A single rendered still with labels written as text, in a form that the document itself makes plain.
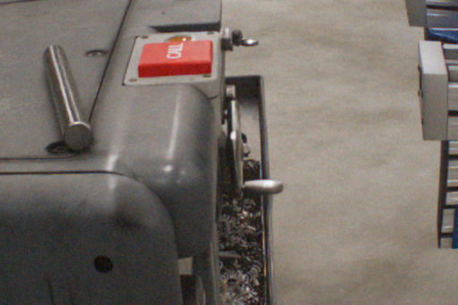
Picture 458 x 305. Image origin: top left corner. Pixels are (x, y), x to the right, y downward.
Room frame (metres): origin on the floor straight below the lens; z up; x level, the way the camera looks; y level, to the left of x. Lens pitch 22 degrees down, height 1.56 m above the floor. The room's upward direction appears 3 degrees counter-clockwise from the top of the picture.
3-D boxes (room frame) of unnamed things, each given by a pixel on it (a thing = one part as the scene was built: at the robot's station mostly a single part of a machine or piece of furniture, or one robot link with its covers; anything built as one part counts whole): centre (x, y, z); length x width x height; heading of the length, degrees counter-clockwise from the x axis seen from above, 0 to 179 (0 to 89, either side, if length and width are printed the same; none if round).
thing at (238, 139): (2.00, 0.03, 0.75); 0.27 x 0.10 x 0.23; 179
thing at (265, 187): (1.89, -0.04, 0.69); 0.08 x 0.03 x 0.03; 89
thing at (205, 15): (1.08, 0.05, 1.24); 0.09 x 0.08 x 0.03; 179
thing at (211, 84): (0.94, 0.05, 1.23); 0.13 x 0.08 x 0.05; 179
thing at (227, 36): (1.96, -0.01, 0.95); 0.07 x 0.04 x 0.04; 89
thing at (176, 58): (0.91, 0.05, 1.26); 0.06 x 0.06 x 0.02; 89
